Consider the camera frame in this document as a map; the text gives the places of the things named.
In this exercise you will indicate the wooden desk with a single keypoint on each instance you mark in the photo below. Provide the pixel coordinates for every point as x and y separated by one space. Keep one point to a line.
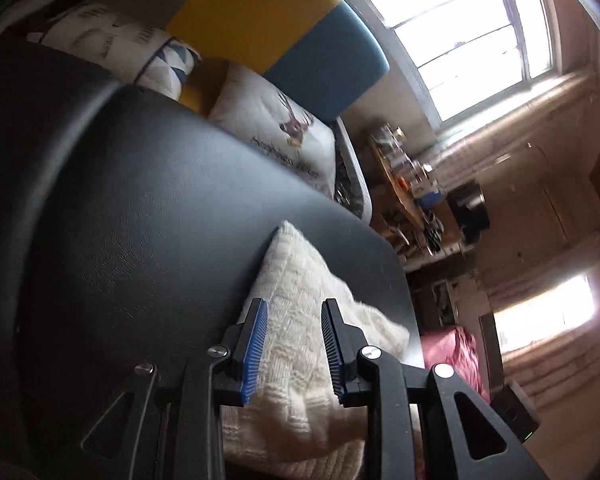
406 178

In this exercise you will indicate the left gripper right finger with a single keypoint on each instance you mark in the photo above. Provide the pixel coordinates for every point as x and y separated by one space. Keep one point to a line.
419 420

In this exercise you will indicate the deer print pillow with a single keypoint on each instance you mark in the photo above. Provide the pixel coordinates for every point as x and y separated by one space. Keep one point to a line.
258 113

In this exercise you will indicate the black television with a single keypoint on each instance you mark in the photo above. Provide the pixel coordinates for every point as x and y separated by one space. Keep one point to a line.
468 207

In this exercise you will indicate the cream knitted sweater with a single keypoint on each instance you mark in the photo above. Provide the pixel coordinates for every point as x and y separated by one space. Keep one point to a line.
294 426

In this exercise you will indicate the blue chair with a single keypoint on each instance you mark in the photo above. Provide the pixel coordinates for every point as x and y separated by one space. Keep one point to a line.
430 199

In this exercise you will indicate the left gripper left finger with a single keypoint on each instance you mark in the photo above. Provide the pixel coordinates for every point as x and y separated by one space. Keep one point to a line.
131 403

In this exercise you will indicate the geometric pattern pillow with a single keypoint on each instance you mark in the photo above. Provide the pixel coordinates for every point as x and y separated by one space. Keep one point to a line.
135 53

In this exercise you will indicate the patterned curtain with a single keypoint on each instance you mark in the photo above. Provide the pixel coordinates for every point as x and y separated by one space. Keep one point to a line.
463 155

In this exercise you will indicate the grey yellow blue sofa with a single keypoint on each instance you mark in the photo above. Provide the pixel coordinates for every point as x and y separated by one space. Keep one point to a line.
319 52

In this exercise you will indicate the pink cloth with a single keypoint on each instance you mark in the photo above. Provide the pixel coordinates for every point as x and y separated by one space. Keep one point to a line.
455 346

